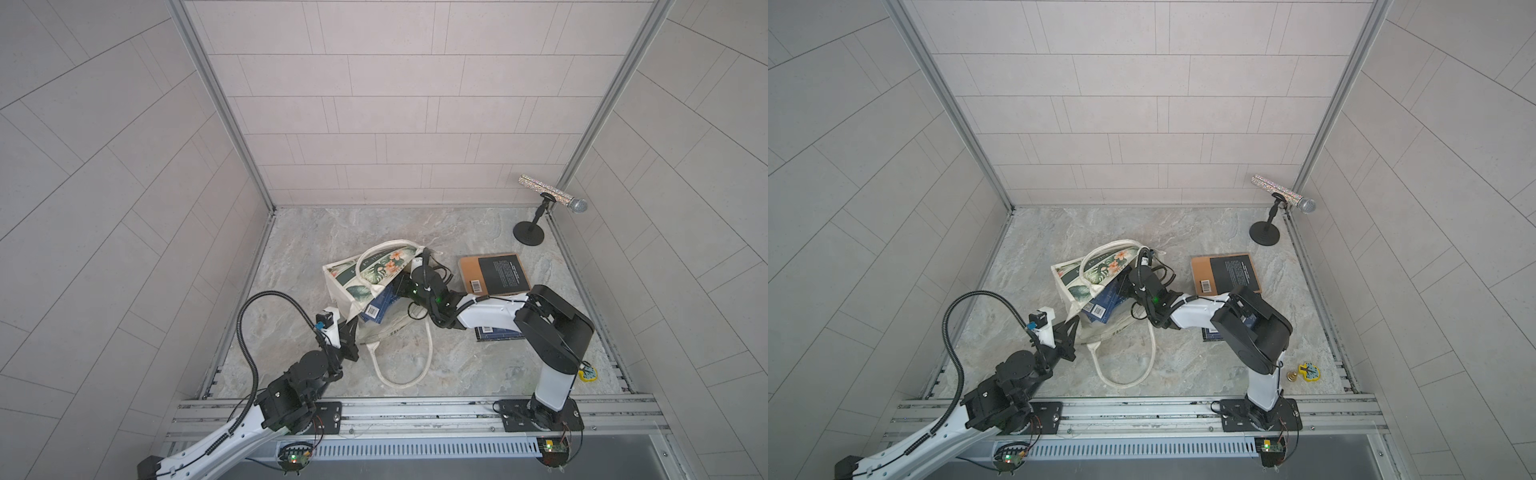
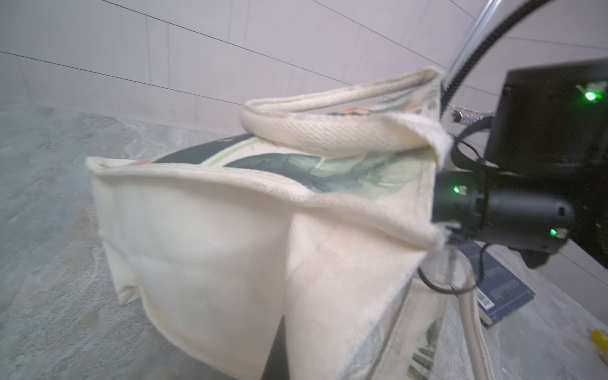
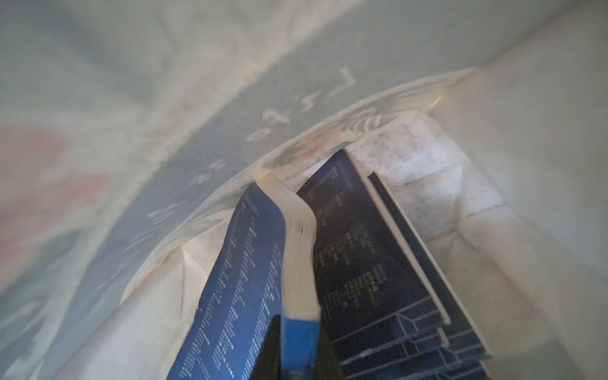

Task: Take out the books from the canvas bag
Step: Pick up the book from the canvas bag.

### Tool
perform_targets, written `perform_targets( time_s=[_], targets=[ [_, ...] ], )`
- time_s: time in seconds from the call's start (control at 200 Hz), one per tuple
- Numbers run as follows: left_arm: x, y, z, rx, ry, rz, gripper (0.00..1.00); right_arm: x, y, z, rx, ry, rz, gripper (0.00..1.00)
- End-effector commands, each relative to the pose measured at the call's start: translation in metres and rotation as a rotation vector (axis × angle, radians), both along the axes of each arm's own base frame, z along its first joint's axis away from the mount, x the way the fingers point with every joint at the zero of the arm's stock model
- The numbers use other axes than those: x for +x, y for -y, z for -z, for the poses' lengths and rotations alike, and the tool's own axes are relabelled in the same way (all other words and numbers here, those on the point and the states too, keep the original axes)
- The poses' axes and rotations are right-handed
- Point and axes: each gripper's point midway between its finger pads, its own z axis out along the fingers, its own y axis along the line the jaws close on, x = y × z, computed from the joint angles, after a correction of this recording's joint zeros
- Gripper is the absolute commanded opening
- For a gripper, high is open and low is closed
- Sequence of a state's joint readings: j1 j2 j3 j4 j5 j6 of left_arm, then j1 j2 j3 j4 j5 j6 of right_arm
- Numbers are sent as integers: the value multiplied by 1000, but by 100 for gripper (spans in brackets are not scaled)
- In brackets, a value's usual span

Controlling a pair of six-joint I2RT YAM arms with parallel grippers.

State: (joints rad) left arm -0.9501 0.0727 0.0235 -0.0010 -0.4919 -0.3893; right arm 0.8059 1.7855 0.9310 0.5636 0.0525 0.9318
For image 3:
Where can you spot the stack of dark blue books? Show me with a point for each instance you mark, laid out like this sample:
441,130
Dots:
387,307

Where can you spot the floral canvas tote bag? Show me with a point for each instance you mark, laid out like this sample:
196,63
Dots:
130,129

